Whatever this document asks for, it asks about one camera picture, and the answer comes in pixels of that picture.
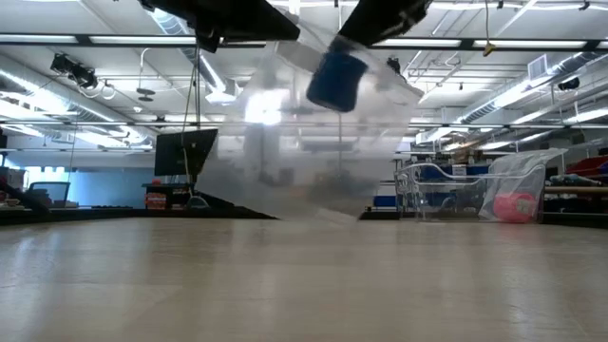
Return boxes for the wooden shelf board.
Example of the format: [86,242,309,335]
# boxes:
[543,185,608,197]

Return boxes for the white air vent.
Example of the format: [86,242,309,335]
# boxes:
[527,54,548,82]

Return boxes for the yellow hanging tag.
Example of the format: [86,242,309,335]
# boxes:
[482,0,497,58]

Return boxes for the black monitor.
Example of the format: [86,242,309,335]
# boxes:
[154,127,219,178]

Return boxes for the red storage boxes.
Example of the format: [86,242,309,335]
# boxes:
[144,191,168,211]

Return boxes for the red storage bin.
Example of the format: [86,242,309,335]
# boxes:
[564,155,608,178]

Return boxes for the pink bandage roll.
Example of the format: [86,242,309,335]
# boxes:
[492,191,538,224]

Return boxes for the black ceiling device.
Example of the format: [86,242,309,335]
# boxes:
[50,52,99,90]

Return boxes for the clear plastic bag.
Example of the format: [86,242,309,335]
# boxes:
[196,9,425,224]
[478,147,569,224]

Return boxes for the clear plastic bin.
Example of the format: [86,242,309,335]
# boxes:
[393,161,547,223]

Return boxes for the blue elastic bandage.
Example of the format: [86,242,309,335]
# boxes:
[306,49,370,114]

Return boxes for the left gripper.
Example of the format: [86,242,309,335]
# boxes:
[140,0,302,54]

